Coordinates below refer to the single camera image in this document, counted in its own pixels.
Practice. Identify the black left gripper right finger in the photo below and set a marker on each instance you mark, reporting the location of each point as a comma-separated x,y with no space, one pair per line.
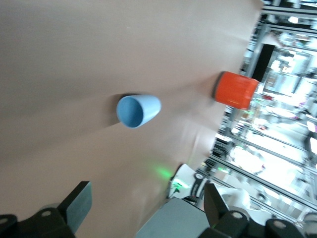
230,225

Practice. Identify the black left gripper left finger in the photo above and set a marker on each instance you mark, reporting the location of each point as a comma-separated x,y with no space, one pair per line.
49,223

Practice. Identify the light blue plastic cup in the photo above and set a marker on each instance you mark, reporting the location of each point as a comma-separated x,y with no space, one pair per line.
133,111

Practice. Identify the orange can with silver lid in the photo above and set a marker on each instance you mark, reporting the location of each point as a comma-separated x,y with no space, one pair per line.
235,91

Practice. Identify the black rectangular panel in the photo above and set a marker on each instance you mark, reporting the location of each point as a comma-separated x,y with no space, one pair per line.
263,62

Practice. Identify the brown table cloth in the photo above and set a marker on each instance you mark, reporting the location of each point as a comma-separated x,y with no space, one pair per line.
62,49

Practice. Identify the aluminium profile frame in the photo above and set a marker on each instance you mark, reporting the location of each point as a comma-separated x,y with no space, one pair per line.
265,27

